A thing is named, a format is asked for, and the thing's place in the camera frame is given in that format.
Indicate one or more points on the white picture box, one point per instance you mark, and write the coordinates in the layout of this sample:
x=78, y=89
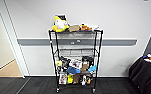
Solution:
x=75, y=63

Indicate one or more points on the black pouch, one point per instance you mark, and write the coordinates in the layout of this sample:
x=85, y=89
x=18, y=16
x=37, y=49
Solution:
x=87, y=59

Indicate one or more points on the black toy bundle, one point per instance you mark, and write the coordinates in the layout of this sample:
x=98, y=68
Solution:
x=64, y=62

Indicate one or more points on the brown cardboard box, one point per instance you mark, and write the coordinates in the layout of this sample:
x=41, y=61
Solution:
x=74, y=28

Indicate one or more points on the small brown box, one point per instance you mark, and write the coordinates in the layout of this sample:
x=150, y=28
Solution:
x=85, y=66

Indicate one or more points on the orange brown plush toy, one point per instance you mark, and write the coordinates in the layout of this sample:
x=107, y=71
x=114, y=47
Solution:
x=85, y=27

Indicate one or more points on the small yellow packet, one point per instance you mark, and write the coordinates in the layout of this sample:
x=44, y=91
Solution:
x=58, y=63

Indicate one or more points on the blue cloth cap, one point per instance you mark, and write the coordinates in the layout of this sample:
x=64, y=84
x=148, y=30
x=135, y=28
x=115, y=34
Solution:
x=73, y=70

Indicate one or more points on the light blue soft item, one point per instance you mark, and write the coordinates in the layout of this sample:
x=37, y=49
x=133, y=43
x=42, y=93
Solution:
x=92, y=68

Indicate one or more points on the yellow white plush duck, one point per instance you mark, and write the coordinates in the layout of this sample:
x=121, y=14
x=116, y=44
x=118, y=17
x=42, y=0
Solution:
x=60, y=24

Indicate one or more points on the white flat box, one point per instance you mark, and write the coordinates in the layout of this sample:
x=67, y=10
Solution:
x=95, y=27

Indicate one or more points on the yellow bottle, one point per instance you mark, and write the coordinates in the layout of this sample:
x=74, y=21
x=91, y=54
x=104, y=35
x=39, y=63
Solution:
x=70, y=79

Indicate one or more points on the black printed bag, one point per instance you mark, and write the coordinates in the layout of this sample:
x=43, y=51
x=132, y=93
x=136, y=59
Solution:
x=62, y=16

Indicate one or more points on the white pink toy box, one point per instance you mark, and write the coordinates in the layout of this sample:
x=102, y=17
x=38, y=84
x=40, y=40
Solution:
x=63, y=78

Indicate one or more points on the small grey wall socket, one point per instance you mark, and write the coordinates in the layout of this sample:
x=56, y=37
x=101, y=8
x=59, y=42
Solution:
x=72, y=42
x=78, y=41

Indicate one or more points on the long grey wall band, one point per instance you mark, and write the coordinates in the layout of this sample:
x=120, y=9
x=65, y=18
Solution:
x=34, y=42

